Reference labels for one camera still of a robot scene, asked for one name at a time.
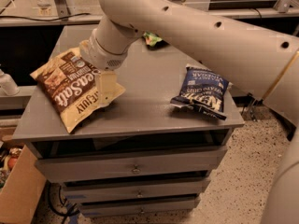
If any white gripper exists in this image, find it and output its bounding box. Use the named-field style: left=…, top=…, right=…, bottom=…
left=79, top=29, right=127, bottom=107

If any brown sea salt chip bag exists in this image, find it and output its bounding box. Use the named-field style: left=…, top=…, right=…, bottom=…
left=30, top=48, right=125, bottom=133

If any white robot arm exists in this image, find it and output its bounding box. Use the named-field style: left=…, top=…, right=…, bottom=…
left=79, top=0, right=299, bottom=126

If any green snack bag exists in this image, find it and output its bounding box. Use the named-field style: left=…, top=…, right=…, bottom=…
left=143, top=32, right=162, bottom=47

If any blue potato chip bag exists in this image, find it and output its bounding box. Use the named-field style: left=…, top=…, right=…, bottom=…
left=170, top=63, right=230, bottom=120

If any grey drawer cabinet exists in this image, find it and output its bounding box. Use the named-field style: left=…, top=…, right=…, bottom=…
left=12, top=23, right=245, bottom=218

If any top grey drawer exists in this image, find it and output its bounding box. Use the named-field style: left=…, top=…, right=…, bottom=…
left=36, top=146, right=227, bottom=183

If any grey drawer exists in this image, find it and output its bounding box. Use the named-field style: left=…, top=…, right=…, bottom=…
left=63, top=176, right=210, bottom=203
left=36, top=146, right=227, bottom=183
left=79, top=195, right=200, bottom=217

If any middle grey drawer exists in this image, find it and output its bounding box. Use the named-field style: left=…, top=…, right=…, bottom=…
left=63, top=176, right=210, bottom=203

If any bottom grey drawer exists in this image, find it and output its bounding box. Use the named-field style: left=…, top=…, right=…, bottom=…
left=79, top=195, right=200, bottom=217

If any cardboard box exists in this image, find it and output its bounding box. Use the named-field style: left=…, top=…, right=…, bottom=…
left=0, top=134, right=46, bottom=224

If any black cable on shelf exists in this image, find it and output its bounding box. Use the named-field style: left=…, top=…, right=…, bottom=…
left=0, top=12, right=92, bottom=22

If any black floor cable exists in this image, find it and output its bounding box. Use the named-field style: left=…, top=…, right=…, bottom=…
left=46, top=182, right=81, bottom=224

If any metal rail frame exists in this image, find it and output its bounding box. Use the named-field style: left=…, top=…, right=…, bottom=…
left=1, top=0, right=299, bottom=22

